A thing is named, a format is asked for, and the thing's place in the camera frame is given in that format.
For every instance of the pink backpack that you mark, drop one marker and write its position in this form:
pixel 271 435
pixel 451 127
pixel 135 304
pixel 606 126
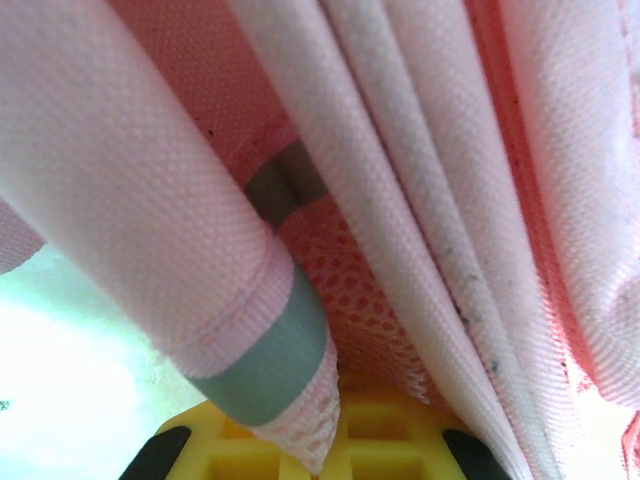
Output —
pixel 400 150

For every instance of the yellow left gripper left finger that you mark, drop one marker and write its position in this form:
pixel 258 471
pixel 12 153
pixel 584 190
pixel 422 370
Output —
pixel 200 440

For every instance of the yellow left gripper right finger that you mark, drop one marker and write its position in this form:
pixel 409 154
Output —
pixel 425 450

